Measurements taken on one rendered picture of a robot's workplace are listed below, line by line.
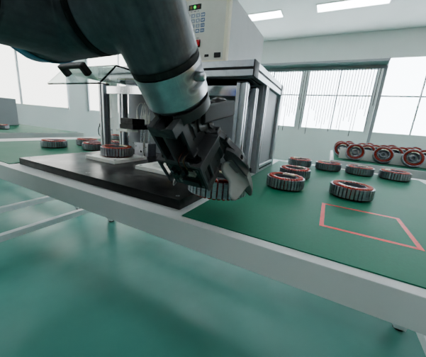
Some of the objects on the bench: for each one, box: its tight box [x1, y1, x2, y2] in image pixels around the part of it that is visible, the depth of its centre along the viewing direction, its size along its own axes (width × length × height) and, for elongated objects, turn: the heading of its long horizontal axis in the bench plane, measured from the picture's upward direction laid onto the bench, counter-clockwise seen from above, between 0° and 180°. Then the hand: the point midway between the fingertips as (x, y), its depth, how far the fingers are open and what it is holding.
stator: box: [82, 141, 101, 151], centre depth 113 cm, size 11×11×4 cm
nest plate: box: [86, 154, 147, 164], centre depth 84 cm, size 15×15×1 cm
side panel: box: [250, 86, 282, 174], centre depth 96 cm, size 28×3×32 cm, turn 136°
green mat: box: [0, 139, 120, 164], centre depth 127 cm, size 94×61×1 cm, turn 136°
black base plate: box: [19, 149, 251, 210], centre depth 80 cm, size 47×64×2 cm
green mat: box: [182, 161, 426, 297], centre depth 71 cm, size 94×61×1 cm, turn 136°
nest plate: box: [135, 162, 171, 175], centre depth 73 cm, size 15×15×1 cm
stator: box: [329, 180, 376, 202], centre depth 65 cm, size 11×11×4 cm
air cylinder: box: [135, 142, 156, 157], centre depth 96 cm, size 5×8×6 cm
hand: (218, 183), depth 43 cm, fingers closed on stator, 13 cm apart
